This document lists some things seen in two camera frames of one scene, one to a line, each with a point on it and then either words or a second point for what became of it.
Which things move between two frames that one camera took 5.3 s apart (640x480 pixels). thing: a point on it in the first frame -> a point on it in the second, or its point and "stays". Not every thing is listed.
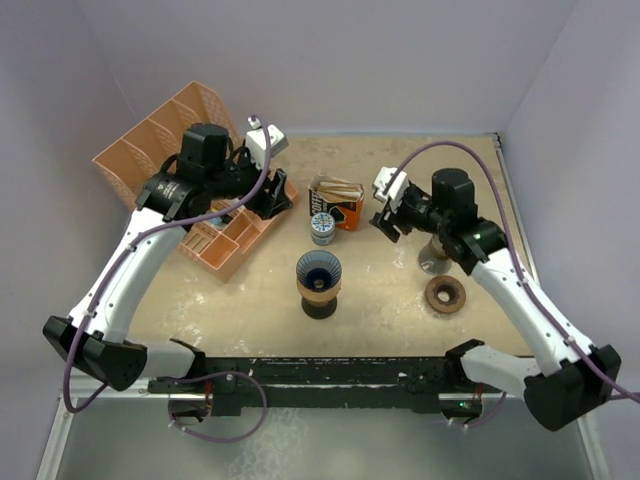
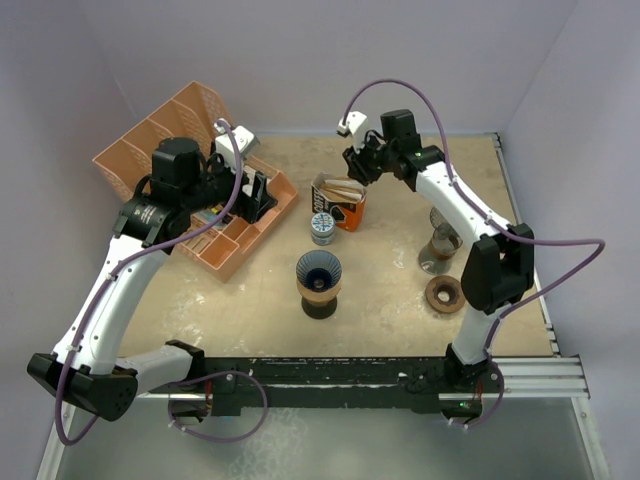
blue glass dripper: x=319 y=270 stays
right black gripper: x=396 y=218 -> x=358 y=166
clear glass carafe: x=432 y=261 stays
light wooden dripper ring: x=318 y=295 stays
